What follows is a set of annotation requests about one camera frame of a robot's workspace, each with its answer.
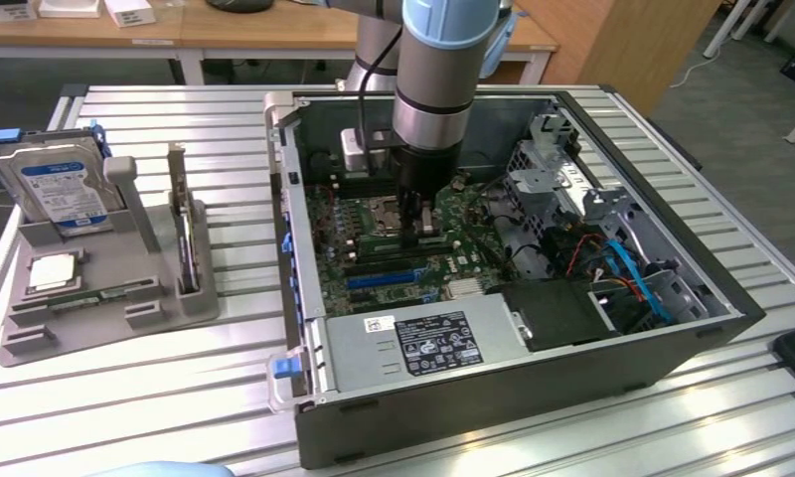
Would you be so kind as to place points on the green RAM stick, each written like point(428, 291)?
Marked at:
point(98, 296)

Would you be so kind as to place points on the graphics card standing on edge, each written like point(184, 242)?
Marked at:
point(184, 233)

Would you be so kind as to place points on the plain white box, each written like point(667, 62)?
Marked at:
point(69, 7)

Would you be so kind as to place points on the metal CPU socket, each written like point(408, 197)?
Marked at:
point(384, 213)

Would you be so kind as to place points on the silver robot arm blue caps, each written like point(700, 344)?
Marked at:
point(431, 74)

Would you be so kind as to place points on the grey parts rack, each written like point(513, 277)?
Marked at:
point(132, 278)

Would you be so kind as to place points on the wooden cabinet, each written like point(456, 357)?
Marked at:
point(623, 45)

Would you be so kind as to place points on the silver chipset heat sink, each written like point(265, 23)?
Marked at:
point(468, 288)

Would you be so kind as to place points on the dark round object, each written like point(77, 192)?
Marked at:
point(238, 5)

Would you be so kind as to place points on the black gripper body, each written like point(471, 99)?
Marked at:
point(427, 169)

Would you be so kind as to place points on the black fan shroud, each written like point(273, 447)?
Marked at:
point(556, 313)

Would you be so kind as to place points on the blue disk carrier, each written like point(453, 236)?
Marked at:
point(2, 135)

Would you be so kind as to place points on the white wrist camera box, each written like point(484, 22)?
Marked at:
point(356, 151)

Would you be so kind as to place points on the green motherboard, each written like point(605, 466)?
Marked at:
point(467, 223)

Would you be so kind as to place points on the white box black print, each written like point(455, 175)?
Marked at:
point(11, 10)

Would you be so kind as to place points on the white box with label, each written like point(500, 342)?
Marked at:
point(129, 12)

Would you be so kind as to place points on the silver CPU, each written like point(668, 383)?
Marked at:
point(54, 274)

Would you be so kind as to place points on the grey metal disk bay cage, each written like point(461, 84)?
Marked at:
point(543, 199)

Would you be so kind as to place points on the wooden desk white frame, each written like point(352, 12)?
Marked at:
point(238, 30)

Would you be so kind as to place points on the white table legs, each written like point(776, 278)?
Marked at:
point(735, 20)

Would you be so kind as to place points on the grey power supply with label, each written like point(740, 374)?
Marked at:
point(370, 353)

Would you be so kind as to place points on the blue expansion slot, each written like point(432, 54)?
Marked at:
point(384, 280)

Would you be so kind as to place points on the light blue rounded cap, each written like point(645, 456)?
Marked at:
point(161, 469)

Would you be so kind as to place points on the black open PC case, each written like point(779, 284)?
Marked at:
point(503, 417)

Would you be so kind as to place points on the hard disk with blue label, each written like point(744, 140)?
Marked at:
point(55, 191)

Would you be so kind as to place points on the blue case latch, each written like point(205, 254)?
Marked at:
point(284, 368)

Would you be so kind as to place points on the black RAM slot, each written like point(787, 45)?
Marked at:
point(384, 247)

